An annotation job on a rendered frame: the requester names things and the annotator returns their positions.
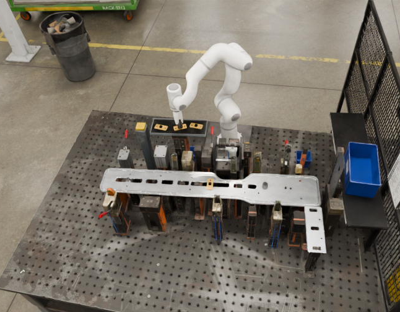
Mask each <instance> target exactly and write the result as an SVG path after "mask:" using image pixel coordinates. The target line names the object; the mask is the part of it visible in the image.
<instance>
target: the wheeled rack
mask: <svg viewBox="0 0 400 312"><path fill-rule="evenodd" d="M8 1H9V3H10V5H11V6H10V9H11V11H12V12H20V16H21V18H23V19H24V20H30V19H31V18H32V16H31V14H30V13H29V12H28V11H76V12H78V13H79V15H80V16H81V17H83V15H82V14H81V13H80V11H107V10H125V11H124V14H123V15H124V19H125V20H126V21H130V20H131V19H132V17H133V13H132V10H136V8H137V5H138V2H139V0H14V3H13V2H12V0H8ZM91 3H99V4H91ZM108 3H109V4H108ZM31 4H36V5H31Z"/></svg>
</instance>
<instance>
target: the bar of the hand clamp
mask: <svg viewBox="0 0 400 312"><path fill-rule="evenodd" d="M291 148H292V145H291V144H285V150H284V160H283V167H284V164H285V161H288V162H287V163H288V165H287V167H289V162H290V153H291Z"/></svg>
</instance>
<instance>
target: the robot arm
mask: <svg viewBox="0 0 400 312"><path fill-rule="evenodd" d="M219 61H223V62H224V63H225V70H226V75H225V82H224V85H223V87H222V89H221V90H220V92H219V93H218V94H217V95H216V96H215V99H214V104H215V106H216V108H217V109H218V110H219V111H220V113H221V114H222V116H221V117H220V130H221V134H220V135H219V136H218V138H217V143H219V138H227V143H228V140H229V138H235V139H240V137H242V136H241V134H240V133H239V132H237V120H238V119H240V117H241V111H240V108H239V107H238V105H237V104H236V103H235V102H234V101H233V100H232V98H231V94H234V93H235V92H237V90H238V88H239V86H240V81H241V71H247V70H248V69H250V68H251V66H252V63H253V61H252V58H251V57H250V55H249V54H248V53H247V52H246V51H245V50H244V49H243V48H242V47H241V46H240V45H238V44H236V43H230V44H225V43H217V44H214V45H213V46H211V47H210V48H209V49H208V50H207V51H206V53H205V54H204V55H203V56H202V57H201V58H200V59H199V60H198V61H197V63H196V64H195V65H194V66H193V67H192V68H191V69H190V70H189V71H188V72H187V74H186V81H187V88H186V91H185V93H184V94H183V95H182V93H181V87H180V85H179V84H170V85H169V86H168V87H167V94H168V100H169V104H170V109H171V110H172V112H173V117H174V120H175V123H176V124H177V126H178V129H181V128H183V125H182V123H183V115H182V111H183V110H185V109H186V108H187V107H188V106H189V105H190V104H191V102H192V101H193V100H194V99H195V97H196V94H197V91H198V83H199V81H200V80H201V79H202V78H203V77H204V76H205V75H206V74H207V73H208V72H209V71H210V70H211V69H212V68H213V67H214V66H215V65H216V64H217V63H218V62H219Z"/></svg>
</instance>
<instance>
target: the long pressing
mask: <svg viewBox="0 0 400 312"><path fill-rule="evenodd" d="M160 175H161V176H160ZM127 177H128V178H129V179H130V180H132V179H141V180H142V182H141V183H132V182H131V181H127V180H126V182H118V181H116V179H117V178H127ZM208 178H210V179H214V182H213V183H227V184H229V187H227V188H226V187H212V190H208V189H206V188H207V186H191V182H202V183H207V179H208ZM147 180H157V183H156V184H154V183H146V181H147ZM163 180H165V181H173V184H162V181H163ZM179 181H188V182H189V185H178V182H179ZM264 182H267V189H263V188H262V186H263V183H264ZM234 184H242V185H243V187H242V188H234V187H233V185H234ZM249 184H250V185H256V189H250V188H248V185H249ZM285 187H287V189H285ZM107 188H113V189H114V190H115V192H117V193H128V194H150V195H162V196H184V197H205V198H214V194H220V198H221V199H239V200H242V201H245V202H248V203H250V204H262V205H273V206H274V203H275V201H276V200H281V201H282V206H294V207H305V206H313V207H319V206H320V204H321V197H320V186H319V181H318V179H317V177H315V176H307V175H281V174H267V173H252V174H250V175H249V176H247V177H246V178H245V179H243V180H223V179H220V178H219V177H218V176H217V175H216V174H215V173H211V172H198V171H173V170H146V169H133V168H107V169H106V170H105V172H104V175H103V178H102V182H101V184H100V190H101V191H102V192H106V191H107ZM290 188H291V189H290ZM189 189H190V190H189ZM244 192H245V193H244ZM258 193H259V194H258ZM300 198H302V199H300Z"/></svg>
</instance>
